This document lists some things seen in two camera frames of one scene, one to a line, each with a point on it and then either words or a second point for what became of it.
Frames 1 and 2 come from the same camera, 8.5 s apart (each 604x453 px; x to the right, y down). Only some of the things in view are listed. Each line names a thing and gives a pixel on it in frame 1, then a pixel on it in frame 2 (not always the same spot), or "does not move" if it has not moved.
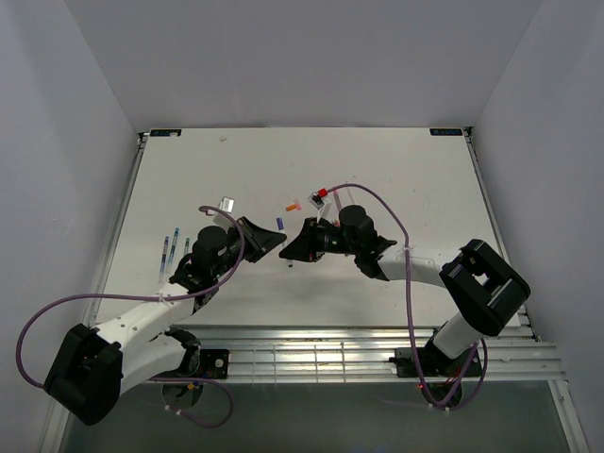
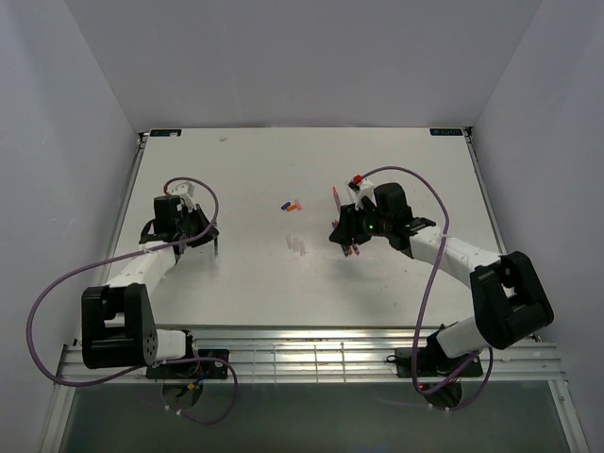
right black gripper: (305, 247) -> (347, 226)
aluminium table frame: (305, 268) does not move
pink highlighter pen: (337, 200) does not move
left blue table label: (165, 132) does not move
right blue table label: (445, 131) does not move
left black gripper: (260, 240) -> (199, 216)
